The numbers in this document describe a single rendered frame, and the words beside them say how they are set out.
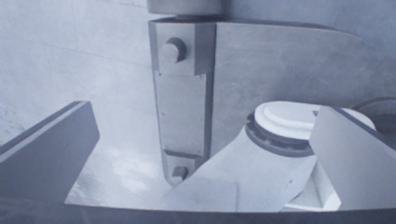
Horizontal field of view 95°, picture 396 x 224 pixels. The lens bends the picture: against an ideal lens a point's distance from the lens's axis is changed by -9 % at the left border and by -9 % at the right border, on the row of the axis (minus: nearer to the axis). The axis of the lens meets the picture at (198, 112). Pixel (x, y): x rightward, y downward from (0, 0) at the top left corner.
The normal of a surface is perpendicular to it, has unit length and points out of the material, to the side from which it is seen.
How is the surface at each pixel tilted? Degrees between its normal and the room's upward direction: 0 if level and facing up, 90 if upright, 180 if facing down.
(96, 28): 0
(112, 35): 0
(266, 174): 90
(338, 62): 0
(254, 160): 90
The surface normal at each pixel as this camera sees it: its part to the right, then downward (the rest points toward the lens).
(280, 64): -0.22, 0.48
